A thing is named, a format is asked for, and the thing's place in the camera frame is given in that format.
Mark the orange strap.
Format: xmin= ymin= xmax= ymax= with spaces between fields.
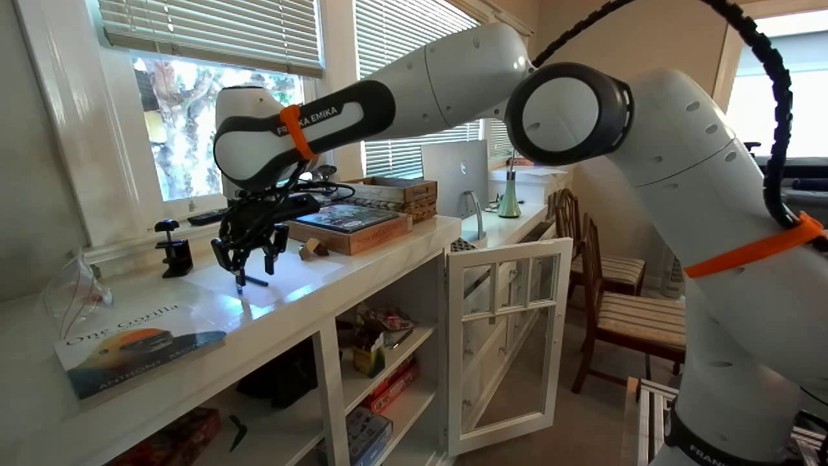
xmin=276 ymin=100 xmax=321 ymax=165
xmin=682 ymin=209 xmax=828 ymax=283

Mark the red flat box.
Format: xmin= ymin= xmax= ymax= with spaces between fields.
xmin=360 ymin=359 xmax=421 ymax=416

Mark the yellow green puzzle box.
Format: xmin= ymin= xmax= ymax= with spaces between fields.
xmin=347 ymin=331 xmax=387 ymax=380

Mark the green bottle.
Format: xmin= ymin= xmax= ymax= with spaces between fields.
xmin=497 ymin=163 xmax=524 ymax=221

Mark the white paper sheet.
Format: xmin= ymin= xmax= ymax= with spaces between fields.
xmin=175 ymin=249 xmax=347 ymax=318

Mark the white window blind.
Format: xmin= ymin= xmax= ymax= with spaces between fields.
xmin=352 ymin=0 xmax=487 ymax=181
xmin=92 ymin=0 xmax=326 ymax=80

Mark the brown woven box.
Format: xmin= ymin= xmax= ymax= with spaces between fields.
xmin=347 ymin=177 xmax=439 ymax=226

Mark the white shelf cabinet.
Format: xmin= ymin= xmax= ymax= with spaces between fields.
xmin=0 ymin=216 xmax=577 ymax=466

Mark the silver computer monitor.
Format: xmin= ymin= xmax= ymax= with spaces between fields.
xmin=419 ymin=138 xmax=497 ymax=245

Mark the wooden chair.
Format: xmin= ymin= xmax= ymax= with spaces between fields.
xmin=567 ymin=216 xmax=694 ymax=396
xmin=550 ymin=187 xmax=650 ymax=295

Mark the white glass-pane cabinet door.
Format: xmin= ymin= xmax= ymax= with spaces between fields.
xmin=444 ymin=235 xmax=577 ymax=458

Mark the white slatted crate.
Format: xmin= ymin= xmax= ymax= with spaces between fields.
xmin=624 ymin=375 xmax=682 ymax=466

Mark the small wooden block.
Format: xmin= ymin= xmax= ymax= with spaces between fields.
xmin=296 ymin=235 xmax=331 ymax=261

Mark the pink toy package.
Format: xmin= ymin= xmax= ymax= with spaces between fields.
xmin=370 ymin=308 xmax=417 ymax=346

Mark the white framed window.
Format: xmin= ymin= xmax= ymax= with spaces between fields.
xmin=14 ymin=0 xmax=356 ymax=249

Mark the brown Unsolved Case Files box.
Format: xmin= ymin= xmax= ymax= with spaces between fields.
xmin=286 ymin=209 xmax=413 ymax=258

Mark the black bag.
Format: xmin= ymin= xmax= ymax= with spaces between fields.
xmin=236 ymin=341 xmax=317 ymax=410

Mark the black remote control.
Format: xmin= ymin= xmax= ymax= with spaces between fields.
xmin=186 ymin=204 xmax=227 ymax=227

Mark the blue cardboard box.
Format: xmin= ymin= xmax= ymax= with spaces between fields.
xmin=344 ymin=406 xmax=395 ymax=466

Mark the clear plastic bag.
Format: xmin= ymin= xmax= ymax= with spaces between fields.
xmin=36 ymin=255 xmax=114 ymax=335

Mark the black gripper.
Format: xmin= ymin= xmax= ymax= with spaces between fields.
xmin=210 ymin=192 xmax=291 ymax=283

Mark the black cable carrier chain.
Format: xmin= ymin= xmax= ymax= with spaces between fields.
xmin=527 ymin=0 xmax=828 ymax=255

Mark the black clamp mount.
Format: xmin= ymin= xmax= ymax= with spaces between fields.
xmin=153 ymin=217 xmax=197 ymax=280

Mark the sunset cover book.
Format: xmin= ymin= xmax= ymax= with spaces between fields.
xmin=51 ymin=295 xmax=229 ymax=401

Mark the dark game box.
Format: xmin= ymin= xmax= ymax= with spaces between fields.
xmin=108 ymin=406 xmax=227 ymax=466

